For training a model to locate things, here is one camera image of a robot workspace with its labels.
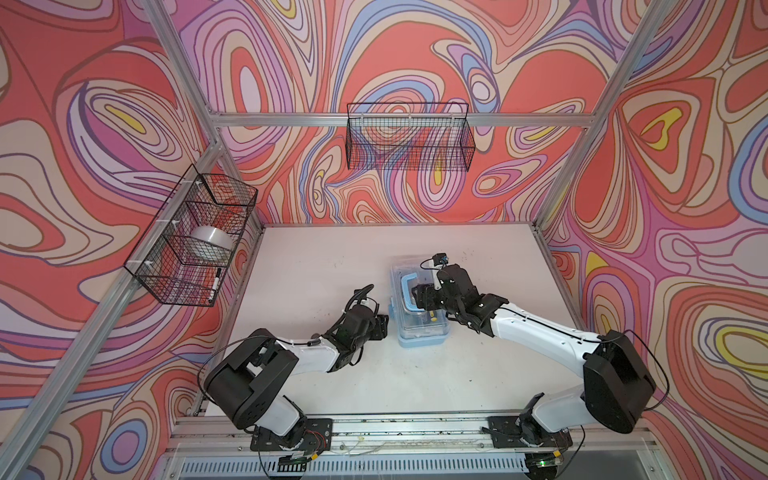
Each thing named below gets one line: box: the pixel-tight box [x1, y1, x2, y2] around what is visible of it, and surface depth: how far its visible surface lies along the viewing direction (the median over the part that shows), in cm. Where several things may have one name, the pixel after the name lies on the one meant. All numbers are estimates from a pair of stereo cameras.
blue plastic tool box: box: [388, 254, 450, 349], surface depth 86 cm
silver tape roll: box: [190, 226, 234, 263], surface depth 74 cm
